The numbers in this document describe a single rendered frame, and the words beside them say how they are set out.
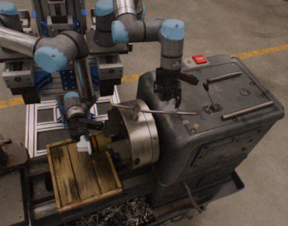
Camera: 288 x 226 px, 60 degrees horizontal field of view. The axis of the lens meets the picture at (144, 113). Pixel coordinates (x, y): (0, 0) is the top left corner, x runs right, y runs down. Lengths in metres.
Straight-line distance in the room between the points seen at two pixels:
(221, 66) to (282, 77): 2.46
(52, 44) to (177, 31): 0.52
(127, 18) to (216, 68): 0.62
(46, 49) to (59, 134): 1.31
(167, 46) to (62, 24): 0.83
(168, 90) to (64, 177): 0.70
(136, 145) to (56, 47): 0.50
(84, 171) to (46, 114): 1.21
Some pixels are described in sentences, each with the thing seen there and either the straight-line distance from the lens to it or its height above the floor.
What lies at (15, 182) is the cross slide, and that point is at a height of 0.97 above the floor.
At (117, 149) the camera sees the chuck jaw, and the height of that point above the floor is 1.11.
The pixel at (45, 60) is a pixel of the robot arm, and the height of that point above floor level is 1.38.
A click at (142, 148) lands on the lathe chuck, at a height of 1.16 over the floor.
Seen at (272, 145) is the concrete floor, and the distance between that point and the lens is 2.93.
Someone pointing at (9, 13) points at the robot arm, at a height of 1.37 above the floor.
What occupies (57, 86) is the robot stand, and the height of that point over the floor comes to 0.89.
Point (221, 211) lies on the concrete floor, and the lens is 2.35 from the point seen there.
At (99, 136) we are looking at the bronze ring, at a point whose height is 1.12.
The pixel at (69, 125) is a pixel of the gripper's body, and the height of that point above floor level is 1.08.
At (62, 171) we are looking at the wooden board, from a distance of 1.34.
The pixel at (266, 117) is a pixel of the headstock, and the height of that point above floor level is 1.25.
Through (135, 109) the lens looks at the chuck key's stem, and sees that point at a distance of 0.99.
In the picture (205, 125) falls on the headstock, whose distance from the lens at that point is 1.08.
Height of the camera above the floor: 2.07
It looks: 50 degrees down
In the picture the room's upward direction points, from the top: 10 degrees clockwise
